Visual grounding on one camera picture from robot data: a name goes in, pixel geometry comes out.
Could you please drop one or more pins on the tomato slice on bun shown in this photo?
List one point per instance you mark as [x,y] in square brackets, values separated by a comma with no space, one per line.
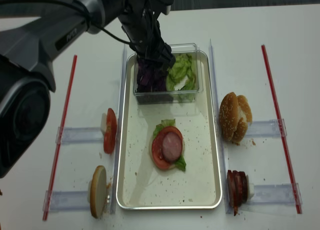
[157,152]

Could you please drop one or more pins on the upper left clear holder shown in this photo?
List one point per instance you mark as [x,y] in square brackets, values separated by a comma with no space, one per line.
[75,135]

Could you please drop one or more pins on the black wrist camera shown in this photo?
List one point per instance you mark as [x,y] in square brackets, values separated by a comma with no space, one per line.
[162,6]

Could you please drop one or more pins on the lower right clear holder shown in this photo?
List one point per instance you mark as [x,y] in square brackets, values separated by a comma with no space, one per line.
[267,199]

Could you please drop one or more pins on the clear holder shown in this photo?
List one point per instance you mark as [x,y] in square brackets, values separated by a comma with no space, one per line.
[75,135]
[275,128]
[267,199]
[67,200]

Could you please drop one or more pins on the red strip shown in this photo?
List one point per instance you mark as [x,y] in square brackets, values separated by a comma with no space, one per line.
[296,193]
[58,141]

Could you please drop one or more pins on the sliced sausage stack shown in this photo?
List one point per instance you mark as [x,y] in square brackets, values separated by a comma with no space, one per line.
[238,189]

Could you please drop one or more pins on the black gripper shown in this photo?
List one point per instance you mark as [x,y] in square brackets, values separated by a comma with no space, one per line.
[143,31]

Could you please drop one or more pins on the lettuce leaf on bun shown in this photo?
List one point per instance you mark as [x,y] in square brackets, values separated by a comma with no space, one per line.
[165,123]

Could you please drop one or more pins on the clear plastic container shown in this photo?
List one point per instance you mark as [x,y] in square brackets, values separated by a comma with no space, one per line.
[179,49]

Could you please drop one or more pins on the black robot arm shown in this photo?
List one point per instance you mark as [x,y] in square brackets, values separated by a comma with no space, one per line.
[27,54]

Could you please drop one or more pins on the upper right clear holder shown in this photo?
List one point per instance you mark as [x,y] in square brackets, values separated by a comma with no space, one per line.
[275,128]

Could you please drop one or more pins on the green lettuce pile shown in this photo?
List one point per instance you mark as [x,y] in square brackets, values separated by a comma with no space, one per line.
[182,77]

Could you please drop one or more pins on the sesame bun tops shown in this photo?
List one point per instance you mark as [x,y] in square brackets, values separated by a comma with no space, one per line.
[235,115]

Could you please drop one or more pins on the right red strip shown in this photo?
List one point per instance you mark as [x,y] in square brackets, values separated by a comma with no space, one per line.
[296,193]

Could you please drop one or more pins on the upright bun half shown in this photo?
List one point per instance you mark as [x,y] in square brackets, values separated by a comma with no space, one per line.
[98,192]

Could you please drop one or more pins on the lower left clear holder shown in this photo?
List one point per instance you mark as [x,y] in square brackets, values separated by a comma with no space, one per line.
[67,200]

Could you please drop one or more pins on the bottom bun on tray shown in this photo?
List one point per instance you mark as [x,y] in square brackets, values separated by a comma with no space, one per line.
[171,166]

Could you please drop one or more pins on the purple cabbage pile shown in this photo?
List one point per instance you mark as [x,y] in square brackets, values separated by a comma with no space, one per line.
[151,82]

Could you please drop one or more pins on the left red strip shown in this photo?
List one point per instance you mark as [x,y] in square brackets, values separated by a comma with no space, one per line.
[58,141]

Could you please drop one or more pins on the upright tomato slices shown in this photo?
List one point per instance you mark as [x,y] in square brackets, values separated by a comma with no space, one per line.
[110,133]

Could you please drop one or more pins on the round ham slice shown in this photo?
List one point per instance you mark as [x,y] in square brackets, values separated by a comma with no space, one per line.
[171,147]

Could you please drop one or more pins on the silver metal tray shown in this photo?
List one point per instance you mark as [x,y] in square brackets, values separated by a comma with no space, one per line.
[140,184]

